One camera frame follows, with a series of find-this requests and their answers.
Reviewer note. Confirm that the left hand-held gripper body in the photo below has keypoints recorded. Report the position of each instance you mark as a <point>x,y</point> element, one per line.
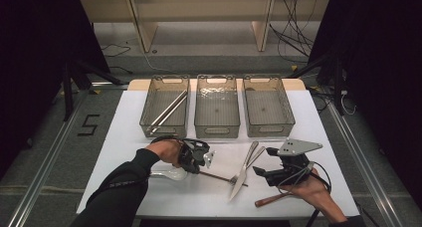
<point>194,154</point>

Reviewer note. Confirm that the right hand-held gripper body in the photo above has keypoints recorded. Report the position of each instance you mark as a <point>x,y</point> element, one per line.
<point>295,147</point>

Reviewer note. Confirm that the metal fork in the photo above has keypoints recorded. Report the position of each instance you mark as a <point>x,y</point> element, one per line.
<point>257,155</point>

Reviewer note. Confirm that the brown wooden spoon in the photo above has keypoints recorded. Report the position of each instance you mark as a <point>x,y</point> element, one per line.
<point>272,199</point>

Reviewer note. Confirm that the white ceramic spoon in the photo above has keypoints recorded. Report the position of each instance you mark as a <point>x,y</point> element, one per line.
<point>172,174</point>

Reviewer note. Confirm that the brown wooden chopstick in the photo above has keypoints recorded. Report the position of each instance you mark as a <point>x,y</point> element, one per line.
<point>215,176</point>
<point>220,178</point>

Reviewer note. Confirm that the smoky clear plastic bin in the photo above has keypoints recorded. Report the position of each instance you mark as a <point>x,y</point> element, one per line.
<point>217,132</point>
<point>268,131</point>
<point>164,132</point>

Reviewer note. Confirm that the metal chopstick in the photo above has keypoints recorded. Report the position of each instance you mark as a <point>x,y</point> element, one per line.
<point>169,114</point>
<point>167,108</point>

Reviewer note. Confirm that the person's left hand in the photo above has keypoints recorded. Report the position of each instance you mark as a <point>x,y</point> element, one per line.
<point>167,152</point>

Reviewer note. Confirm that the person's right hand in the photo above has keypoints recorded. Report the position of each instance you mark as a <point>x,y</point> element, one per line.
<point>312,192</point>

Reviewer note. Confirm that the metal table knife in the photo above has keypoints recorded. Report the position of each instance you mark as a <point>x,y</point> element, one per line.
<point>239,183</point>

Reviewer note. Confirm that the black metal stand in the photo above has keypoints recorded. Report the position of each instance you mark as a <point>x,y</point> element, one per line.
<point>337,87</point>
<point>68,94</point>

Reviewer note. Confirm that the black curtain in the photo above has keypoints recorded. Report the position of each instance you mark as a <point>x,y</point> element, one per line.
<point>33,71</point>
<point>381,71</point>

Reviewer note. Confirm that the aluminium floor rail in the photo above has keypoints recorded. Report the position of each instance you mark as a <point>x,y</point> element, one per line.
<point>368,174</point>
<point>43,174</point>

